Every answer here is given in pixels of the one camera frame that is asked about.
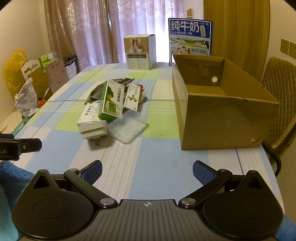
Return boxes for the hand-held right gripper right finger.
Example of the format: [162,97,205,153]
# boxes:
[178,160,264,208]

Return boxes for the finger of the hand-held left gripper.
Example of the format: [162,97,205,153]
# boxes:
[19,138,43,153]

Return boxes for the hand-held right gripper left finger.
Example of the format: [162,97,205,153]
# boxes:
[32,159,118,208]

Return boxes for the white power adapter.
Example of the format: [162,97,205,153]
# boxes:
[79,120,109,146]

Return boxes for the brown cardboard box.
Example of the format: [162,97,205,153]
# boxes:
[171,53,281,151]

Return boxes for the clear plastic case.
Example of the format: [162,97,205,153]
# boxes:
[108,109,149,144]

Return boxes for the white blue-green medicine box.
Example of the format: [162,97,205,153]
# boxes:
[77,102,103,127]

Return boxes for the green medicine box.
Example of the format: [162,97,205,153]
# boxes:
[98,80,127,121]

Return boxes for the silver foil bag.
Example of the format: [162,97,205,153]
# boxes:
[84,77,135,105]

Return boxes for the white bird print medicine box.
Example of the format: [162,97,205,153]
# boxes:
[123,83,144,111]

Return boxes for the checked cloth desktop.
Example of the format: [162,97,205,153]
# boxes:
[11,64,282,202]

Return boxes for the blue clothing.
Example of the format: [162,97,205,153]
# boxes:
[0,161,36,241]

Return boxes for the green packet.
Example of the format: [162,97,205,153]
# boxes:
[11,117,29,136]

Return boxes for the white plastic bag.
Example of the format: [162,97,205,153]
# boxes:
[14,77,40,117]

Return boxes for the white-topped brown carton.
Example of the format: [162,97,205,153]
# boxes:
[20,59,50,99]

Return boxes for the yellow plastic bag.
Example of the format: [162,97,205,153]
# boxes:
[3,48,28,92]

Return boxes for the green tissue packets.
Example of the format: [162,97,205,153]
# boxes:
[39,52,60,70]

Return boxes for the chair with quilted cover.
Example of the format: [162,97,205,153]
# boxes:
[260,56,296,179]

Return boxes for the white product box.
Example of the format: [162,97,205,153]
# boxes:
[123,34,156,70]

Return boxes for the pink sheer curtain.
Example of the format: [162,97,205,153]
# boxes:
[44,0,184,77]

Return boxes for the blue milk carton case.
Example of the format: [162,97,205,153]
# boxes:
[168,18,213,67]

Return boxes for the gold curtain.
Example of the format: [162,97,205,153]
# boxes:
[203,0,271,82]

